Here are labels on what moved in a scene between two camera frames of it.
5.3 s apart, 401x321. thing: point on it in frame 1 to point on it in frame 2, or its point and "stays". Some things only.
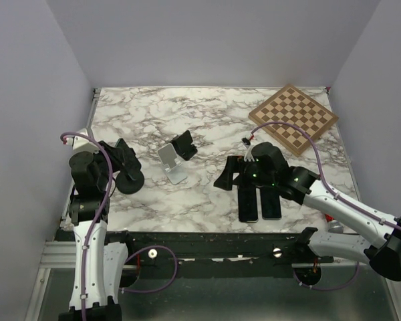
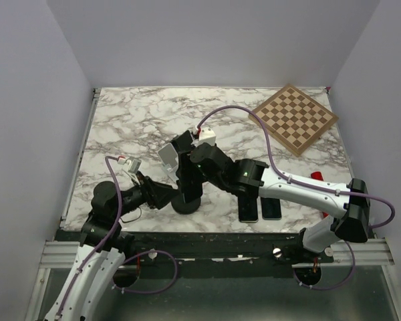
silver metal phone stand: [171, 164] stays
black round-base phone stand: [129, 180] to [189, 199]
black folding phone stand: [182, 144] stays
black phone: [248, 206] stays
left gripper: [115, 154] to [156, 194]
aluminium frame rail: [59, 255] stays
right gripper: [233, 164] to [184, 163]
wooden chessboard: [292, 106] stays
